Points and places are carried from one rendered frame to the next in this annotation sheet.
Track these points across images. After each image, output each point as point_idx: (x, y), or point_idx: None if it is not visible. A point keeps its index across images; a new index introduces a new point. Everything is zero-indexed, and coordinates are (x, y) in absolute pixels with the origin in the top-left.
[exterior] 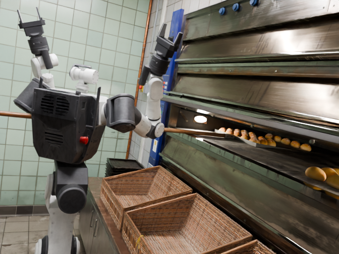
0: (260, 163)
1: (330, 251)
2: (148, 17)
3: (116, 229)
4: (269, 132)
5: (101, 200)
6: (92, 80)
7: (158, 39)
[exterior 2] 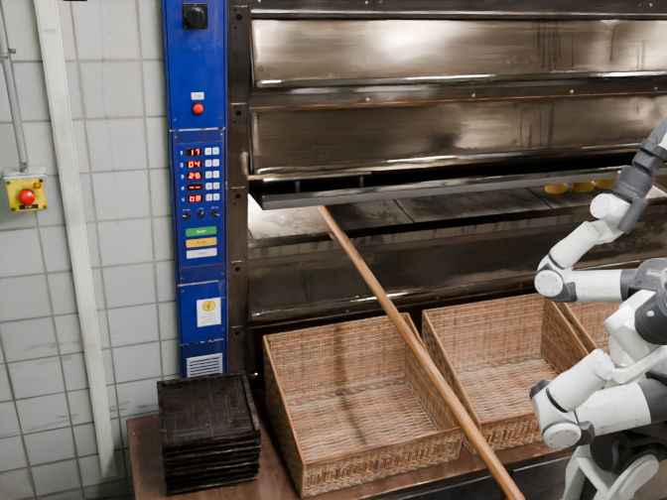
0: (524, 211)
1: (628, 250)
2: None
3: (450, 463)
4: None
5: (321, 494)
6: None
7: (662, 152)
